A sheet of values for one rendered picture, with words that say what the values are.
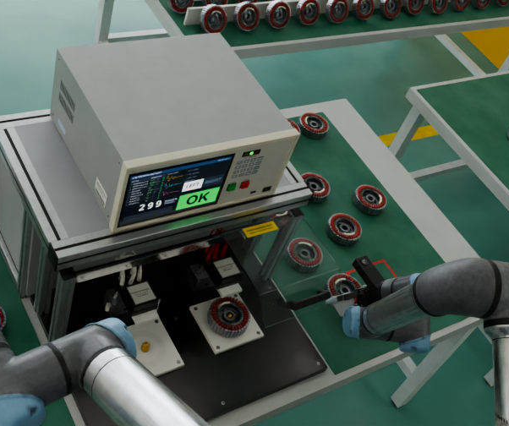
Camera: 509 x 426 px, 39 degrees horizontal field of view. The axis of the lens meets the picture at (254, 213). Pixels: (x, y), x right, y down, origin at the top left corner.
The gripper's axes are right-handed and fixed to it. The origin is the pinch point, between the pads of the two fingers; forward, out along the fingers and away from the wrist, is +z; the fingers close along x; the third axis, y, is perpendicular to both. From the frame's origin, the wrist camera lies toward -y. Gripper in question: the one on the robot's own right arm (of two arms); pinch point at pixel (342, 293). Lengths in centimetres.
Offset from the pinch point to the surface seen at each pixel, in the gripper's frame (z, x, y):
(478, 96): 39, 129, -56
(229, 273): -4.2, -35.6, -15.0
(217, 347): 1.8, -41.8, 2.4
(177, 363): 2, -54, 3
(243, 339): 1.7, -34.1, 2.6
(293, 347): -0.7, -21.4, 9.1
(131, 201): -26, -65, -36
